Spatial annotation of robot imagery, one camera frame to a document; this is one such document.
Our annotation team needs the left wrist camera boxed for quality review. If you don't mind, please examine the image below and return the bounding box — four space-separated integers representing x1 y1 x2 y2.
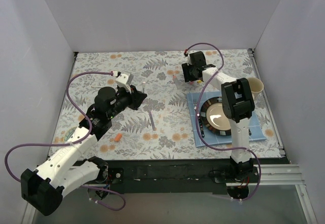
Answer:
115 73 134 93

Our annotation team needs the cream mug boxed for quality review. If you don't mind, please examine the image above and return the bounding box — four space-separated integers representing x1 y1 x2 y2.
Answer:
247 77 264 99

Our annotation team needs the purple highlighter pen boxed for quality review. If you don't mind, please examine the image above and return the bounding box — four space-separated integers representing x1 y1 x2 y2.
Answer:
148 111 156 131

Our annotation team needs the blue checkered placemat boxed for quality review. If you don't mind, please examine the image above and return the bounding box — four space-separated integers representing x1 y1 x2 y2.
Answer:
186 91 267 148

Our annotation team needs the floral tablecloth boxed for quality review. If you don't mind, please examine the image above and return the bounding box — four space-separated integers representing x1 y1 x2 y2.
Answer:
49 48 285 162

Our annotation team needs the brown striped plate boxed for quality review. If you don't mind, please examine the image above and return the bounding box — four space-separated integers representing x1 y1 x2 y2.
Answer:
200 97 231 137

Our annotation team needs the white acrylic marker pink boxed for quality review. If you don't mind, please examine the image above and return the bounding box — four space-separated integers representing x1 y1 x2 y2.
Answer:
142 82 146 93

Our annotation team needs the black handled fork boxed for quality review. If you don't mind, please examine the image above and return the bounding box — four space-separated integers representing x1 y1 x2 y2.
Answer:
193 99 205 138

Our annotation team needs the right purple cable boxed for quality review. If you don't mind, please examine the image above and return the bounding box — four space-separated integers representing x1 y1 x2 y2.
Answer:
184 42 262 202

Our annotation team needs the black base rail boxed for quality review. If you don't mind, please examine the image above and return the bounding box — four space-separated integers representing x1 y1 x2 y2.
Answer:
68 159 303 194

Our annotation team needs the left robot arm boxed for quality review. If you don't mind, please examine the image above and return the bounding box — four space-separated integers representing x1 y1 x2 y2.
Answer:
20 86 147 216

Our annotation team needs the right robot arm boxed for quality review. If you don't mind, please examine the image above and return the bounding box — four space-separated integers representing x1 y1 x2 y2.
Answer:
182 50 255 182

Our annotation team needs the patterned small bowl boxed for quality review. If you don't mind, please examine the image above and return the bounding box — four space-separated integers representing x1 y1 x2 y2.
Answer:
63 128 75 141

